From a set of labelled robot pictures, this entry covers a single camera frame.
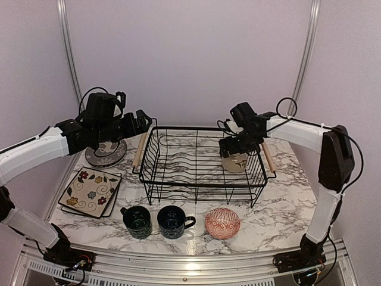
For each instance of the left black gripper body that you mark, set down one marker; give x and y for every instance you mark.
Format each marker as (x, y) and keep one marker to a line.
(130, 128)

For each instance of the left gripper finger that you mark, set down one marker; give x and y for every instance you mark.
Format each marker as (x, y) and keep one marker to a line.
(142, 116)
(145, 124)

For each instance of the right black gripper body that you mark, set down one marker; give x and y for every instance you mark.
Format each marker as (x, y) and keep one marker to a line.
(244, 144)

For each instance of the beige ceramic bowl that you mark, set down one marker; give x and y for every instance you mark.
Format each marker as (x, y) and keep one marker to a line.
(235, 163)

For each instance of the grey reindeer round plate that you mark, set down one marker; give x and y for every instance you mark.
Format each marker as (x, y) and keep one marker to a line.
(108, 154)

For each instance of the blue white patterned bowl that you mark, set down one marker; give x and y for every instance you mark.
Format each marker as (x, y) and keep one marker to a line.
(222, 223)

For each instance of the floral square plate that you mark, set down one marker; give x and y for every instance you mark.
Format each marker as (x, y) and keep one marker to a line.
(87, 190)

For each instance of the dark blue mug front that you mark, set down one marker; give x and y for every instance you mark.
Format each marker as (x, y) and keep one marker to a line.
(173, 221)

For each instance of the dark blue mug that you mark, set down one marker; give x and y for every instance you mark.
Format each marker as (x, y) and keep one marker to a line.
(137, 220)
(173, 221)

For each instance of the white square plate black rim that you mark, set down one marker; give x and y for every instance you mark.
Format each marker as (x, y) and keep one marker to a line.
(111, 202)

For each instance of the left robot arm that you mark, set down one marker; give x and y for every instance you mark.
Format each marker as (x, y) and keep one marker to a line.
(102, 120)

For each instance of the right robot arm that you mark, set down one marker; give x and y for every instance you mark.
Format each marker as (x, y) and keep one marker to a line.
(334, 146)

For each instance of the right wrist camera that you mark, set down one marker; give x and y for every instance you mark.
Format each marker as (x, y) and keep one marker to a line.
(224, 126)

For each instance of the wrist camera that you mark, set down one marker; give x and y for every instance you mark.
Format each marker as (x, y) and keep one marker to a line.
(120, 100)
(224, 126)

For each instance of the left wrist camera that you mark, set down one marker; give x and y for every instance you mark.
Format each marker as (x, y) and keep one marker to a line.
(120, 100)

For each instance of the black wire dish rack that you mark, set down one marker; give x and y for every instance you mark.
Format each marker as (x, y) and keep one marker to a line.
(184, 163)

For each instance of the left aluminium frame post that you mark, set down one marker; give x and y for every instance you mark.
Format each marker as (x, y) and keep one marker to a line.
(68, 48)

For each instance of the aluminium frame post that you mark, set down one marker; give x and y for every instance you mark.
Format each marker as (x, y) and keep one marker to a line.
(307, 49)
(68, 48)

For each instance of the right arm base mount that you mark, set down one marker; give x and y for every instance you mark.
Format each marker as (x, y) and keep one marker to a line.
(297, 265)

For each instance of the right aluminium frame post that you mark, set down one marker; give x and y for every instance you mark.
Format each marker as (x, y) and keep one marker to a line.
(307, 49)

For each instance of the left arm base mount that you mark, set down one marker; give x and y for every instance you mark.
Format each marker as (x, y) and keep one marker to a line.
(73, 260)

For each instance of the front aluminium rail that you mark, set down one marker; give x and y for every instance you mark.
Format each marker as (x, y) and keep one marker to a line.
(125, 268)

